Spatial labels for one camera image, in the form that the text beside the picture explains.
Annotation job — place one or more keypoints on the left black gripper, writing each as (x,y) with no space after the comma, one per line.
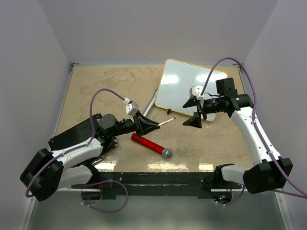
(143,125)

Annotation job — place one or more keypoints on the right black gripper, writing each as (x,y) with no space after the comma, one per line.
(195,121)

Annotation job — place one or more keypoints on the red whiteboard marker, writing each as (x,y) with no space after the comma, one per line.
(167,121)

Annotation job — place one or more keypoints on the yellow framed whiteboard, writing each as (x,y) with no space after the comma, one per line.
(177,79)

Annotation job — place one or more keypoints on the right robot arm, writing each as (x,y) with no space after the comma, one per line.
(269,167)

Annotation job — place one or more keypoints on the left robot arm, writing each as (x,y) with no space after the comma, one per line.
(49,171)

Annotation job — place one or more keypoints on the silver toy microphone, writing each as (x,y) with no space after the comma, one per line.
(150,104)

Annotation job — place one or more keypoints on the red toy microphone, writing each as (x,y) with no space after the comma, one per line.
(164,152)

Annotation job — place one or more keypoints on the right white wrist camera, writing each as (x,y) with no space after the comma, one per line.
(195,92)

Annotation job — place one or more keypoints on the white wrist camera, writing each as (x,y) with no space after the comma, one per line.
(195,92)
(132,108)

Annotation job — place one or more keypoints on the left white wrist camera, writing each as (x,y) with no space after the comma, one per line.
(132,108)

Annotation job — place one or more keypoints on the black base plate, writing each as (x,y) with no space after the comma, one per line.
(196,184)

